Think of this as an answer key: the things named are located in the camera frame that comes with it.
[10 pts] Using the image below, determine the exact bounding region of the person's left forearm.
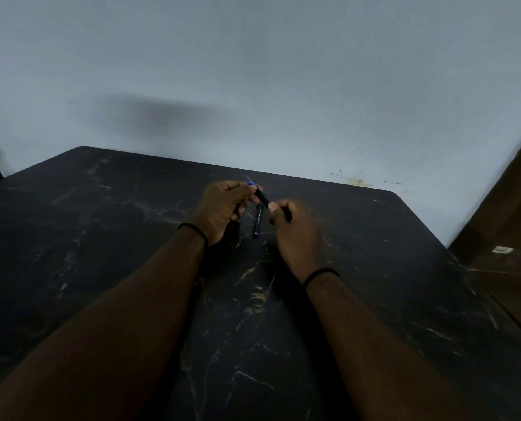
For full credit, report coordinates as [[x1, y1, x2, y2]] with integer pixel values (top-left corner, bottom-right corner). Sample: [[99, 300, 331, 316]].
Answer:
[[0, 227, 208, 421]]

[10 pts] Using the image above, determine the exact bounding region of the brown wooden door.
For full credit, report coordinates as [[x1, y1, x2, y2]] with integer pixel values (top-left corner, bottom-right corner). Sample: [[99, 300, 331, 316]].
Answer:
[[448, 122, 521, 347]]

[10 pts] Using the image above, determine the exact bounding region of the black wrist band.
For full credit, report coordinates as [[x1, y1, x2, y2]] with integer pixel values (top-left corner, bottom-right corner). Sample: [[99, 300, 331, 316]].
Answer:
[[177, 222, 210, 248], [303, 268, 341, 289]]

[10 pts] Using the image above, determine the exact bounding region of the person's right forearm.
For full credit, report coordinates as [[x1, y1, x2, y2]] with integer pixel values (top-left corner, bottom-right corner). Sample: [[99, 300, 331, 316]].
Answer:
[[306, 273, 498, 421]]

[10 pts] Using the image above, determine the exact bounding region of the person's right hand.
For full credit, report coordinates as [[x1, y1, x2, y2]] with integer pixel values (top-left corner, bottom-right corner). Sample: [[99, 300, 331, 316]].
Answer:
[[267, 199, 331, 284]]

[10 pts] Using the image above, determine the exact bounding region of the black pen with blue tip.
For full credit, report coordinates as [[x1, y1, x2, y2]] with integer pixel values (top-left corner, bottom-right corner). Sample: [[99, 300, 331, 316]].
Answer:
[[246, 176, 293, 224]]

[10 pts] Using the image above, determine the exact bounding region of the person's left hand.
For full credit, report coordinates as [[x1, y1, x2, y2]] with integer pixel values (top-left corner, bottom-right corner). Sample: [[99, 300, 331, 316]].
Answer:
[[187, 180, 264, 247]]

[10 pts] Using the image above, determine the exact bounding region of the black right wrist band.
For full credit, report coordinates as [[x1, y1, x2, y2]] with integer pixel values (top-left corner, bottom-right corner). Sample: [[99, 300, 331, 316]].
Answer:
[[303, 268, 341, 289]]

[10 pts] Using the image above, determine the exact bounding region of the black left wrist band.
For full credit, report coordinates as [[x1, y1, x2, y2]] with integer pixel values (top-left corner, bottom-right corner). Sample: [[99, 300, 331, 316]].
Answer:
[[177, 222, 210, 248]]

